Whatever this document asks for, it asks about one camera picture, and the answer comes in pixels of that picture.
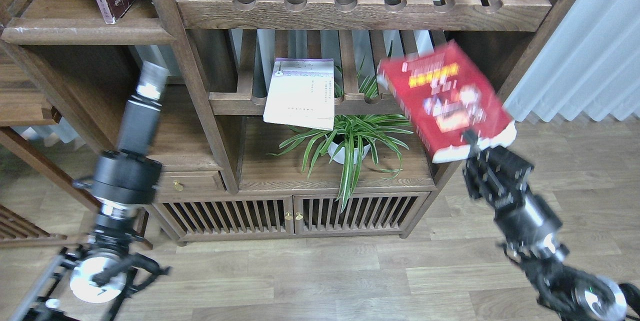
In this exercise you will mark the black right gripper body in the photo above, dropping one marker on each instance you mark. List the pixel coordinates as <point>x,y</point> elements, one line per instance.
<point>529,225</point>

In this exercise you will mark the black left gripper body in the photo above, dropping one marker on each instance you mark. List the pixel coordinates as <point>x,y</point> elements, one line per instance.
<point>122,178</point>

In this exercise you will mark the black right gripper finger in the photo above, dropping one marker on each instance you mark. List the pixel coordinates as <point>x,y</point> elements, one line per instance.
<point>472,139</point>

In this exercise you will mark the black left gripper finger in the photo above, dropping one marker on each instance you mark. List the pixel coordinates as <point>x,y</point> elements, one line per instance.
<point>142,110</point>

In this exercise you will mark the red cover book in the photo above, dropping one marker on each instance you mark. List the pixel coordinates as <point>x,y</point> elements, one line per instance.
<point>443,94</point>

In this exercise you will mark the white purple book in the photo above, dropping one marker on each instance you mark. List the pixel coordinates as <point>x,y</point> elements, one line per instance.
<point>301,93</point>

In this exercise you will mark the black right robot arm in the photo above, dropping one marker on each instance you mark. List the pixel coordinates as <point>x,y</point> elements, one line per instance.
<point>573,294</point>

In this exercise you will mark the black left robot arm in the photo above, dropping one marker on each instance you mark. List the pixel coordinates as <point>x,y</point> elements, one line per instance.
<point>101,271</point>

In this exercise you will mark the brass drawer knob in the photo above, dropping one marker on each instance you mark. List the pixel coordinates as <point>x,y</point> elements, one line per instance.
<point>178,185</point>

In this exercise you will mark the green spider plant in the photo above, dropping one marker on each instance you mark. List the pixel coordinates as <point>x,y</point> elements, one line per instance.
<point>353,136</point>

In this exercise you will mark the wooden side rack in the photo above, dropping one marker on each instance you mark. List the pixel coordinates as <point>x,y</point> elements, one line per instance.
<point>22,105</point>

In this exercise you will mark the dark wooden bookshelf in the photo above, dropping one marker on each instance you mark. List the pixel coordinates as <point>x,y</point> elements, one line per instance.
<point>211,136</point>

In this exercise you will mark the white pleated curtain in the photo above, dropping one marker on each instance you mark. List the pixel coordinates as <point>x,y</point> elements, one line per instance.
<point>589,69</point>

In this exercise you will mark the white plant pot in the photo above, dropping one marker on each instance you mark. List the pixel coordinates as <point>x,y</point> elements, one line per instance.
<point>339,155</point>

